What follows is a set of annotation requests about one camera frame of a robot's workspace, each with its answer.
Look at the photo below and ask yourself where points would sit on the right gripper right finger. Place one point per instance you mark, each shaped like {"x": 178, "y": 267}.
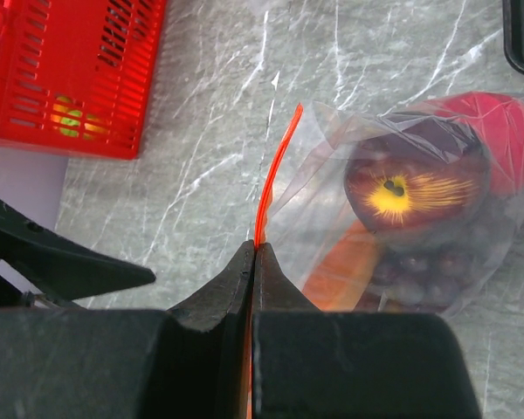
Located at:
{"x": 307, "y": 363}

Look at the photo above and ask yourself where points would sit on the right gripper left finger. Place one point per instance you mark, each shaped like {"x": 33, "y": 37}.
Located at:
{"x": 190, "y": 361}

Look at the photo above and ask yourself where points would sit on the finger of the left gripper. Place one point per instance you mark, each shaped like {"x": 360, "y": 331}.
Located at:
{"x": 61, "y": 269}

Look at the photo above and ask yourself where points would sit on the orange papaya slice toy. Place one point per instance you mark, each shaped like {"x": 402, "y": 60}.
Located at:
{"x": 339, "y": 281}

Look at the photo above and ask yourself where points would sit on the clear zip bag orange zipper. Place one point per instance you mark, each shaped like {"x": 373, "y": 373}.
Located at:
{"x": 303, "y": 208}

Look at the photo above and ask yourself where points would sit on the dark red apple toy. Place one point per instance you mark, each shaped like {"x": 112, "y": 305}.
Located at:
{"x": 417, "y": 181}

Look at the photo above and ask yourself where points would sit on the green guava toy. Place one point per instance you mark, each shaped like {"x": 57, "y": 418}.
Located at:
{"x": 71, "y": 121}

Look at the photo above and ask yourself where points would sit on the red plastic basket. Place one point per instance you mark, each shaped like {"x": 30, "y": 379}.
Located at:
{"x": 101, "y": 54}

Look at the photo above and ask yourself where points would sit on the black tray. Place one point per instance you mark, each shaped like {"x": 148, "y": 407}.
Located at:
{"x": 513, "y": 33}

